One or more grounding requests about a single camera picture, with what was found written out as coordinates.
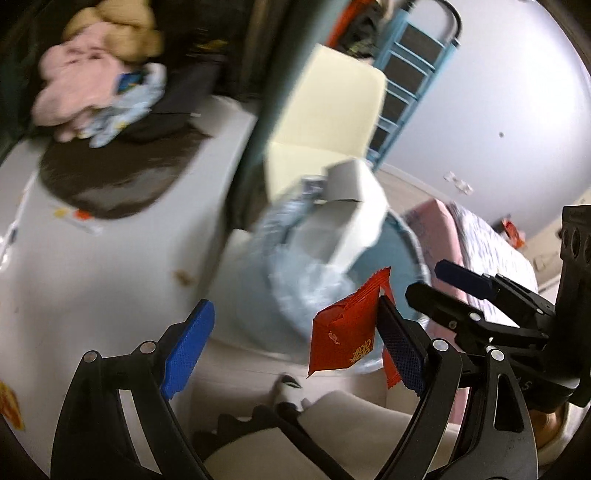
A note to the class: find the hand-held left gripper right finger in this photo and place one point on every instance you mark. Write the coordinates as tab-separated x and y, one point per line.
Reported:
401	350

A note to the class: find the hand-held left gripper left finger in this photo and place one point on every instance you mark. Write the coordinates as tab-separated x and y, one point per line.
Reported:
189	341

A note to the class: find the cream chair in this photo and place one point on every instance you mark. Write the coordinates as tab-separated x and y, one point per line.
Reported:
332	106

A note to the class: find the red snack packet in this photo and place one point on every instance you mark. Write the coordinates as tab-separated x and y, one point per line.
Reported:
346	332
513	233

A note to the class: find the white wall socket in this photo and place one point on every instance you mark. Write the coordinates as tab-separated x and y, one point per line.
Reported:
459	182

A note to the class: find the light printed cloth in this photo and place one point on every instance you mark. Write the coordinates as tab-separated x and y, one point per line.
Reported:
124	106

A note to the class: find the blue ladder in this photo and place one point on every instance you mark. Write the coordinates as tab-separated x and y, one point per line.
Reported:
427	87

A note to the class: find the white black slipper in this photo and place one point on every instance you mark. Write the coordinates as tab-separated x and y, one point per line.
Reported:
291	392

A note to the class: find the orange printed snack wrapper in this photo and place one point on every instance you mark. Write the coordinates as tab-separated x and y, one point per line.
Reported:
11	406

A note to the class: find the tan plush toy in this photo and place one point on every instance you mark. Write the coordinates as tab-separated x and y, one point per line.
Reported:
124	32

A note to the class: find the bin with blue-white bag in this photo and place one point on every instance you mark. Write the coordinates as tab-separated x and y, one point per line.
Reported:
295	286

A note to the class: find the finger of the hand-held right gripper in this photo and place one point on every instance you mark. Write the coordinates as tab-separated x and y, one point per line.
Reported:
461	277
443	309

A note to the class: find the white cardboard carton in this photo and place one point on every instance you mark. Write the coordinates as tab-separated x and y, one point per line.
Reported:
355	217

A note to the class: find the camouflage hat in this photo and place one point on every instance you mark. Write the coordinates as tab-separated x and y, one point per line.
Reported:
115	184

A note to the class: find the black bag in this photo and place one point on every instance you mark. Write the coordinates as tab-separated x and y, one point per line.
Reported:
184	87

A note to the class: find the dark hanging clothes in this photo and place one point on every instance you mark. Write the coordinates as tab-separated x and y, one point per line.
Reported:
364	32

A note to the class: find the pink fleece cloth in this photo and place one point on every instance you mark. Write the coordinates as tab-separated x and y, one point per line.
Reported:
69	83

